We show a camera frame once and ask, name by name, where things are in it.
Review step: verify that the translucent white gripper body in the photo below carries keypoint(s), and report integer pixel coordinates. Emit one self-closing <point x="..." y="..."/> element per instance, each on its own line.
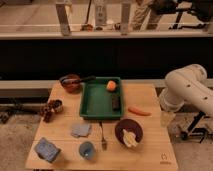
<point x="166" y="118"/>

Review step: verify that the metal fork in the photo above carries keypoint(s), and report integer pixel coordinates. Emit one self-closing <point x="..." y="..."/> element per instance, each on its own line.
<point x="104" y="142"/>

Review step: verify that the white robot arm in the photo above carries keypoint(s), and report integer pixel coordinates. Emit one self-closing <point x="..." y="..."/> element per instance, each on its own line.
<point x="186" y="85"/>

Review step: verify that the blue plastic cup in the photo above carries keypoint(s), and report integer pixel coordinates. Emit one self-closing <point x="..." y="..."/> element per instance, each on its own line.
<point x="87" y="150"/>

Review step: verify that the black stand base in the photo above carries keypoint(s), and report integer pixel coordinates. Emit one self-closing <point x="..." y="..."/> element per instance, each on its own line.
<point x="197" y="128"/>

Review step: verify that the orange carrot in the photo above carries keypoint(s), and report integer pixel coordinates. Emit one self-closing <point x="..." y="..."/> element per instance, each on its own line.
<point x="138" y="111"/>

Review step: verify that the dark red plate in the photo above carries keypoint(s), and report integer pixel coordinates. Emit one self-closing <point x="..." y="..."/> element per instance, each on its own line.
<point x="129" y="125"/>

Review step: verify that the black rectangular block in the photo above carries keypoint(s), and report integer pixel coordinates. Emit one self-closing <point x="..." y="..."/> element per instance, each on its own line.
<point x="115" y="102"/>

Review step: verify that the orange ball fruit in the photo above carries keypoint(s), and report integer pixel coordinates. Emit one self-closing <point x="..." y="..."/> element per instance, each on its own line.
<point x="111" y="85"/>

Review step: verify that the green plastic tray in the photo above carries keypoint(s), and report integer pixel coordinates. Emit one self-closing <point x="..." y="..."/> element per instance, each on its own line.
<point x="96" y="100"/>

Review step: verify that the grey blue cloth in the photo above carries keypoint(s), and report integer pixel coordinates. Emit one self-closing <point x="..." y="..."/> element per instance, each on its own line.
<point x="80" y="129"/>

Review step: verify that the person in background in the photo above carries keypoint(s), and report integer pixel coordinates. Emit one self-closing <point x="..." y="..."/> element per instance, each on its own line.
<point x="146" y="8"/>

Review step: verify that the small metal can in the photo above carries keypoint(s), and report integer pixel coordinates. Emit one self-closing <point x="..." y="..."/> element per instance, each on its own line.
<point x="58" y="106"/>

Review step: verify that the blue sponge block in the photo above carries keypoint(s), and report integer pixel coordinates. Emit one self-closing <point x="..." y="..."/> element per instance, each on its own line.
<point x="46" y="150"/>

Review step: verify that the brown pot with handle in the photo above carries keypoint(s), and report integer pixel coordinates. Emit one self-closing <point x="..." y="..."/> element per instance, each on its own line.
<point x="72" y="82"/>

